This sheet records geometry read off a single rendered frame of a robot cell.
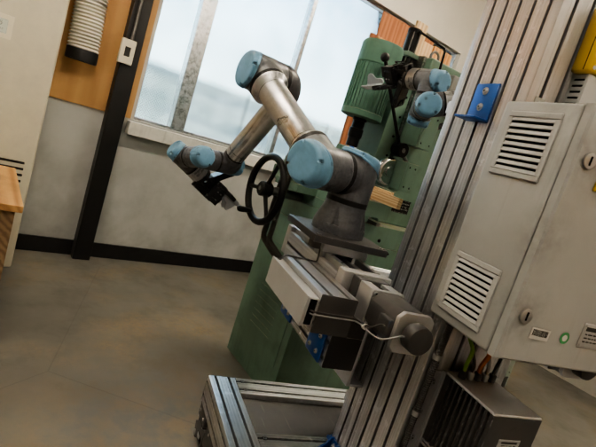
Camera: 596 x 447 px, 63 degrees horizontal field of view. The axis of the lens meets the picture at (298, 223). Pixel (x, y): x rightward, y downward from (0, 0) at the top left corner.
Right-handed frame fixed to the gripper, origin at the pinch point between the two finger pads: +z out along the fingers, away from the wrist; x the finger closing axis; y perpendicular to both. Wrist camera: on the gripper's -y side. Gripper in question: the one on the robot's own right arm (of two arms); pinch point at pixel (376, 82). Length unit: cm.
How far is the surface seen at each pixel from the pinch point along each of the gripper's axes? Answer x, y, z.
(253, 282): 65, -73, 29
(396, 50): -15.1, 7.2, 3.7
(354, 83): 1.6, -1.1, 12.7
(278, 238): 50, -53, 20
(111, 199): 98, -47, 142
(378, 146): 0.5, -28.0, 5.7
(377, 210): 23, -40, -18
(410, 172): -3.2, -38.5, -7.7
